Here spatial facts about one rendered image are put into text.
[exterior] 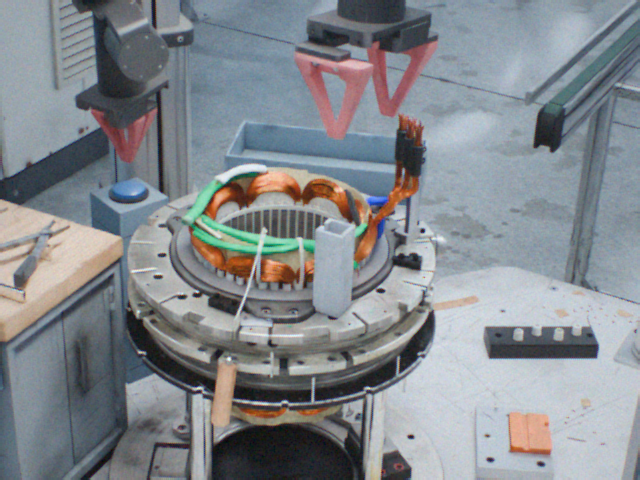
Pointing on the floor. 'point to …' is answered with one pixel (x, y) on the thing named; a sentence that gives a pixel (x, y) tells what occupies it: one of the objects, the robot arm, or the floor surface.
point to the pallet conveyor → (597, 109)
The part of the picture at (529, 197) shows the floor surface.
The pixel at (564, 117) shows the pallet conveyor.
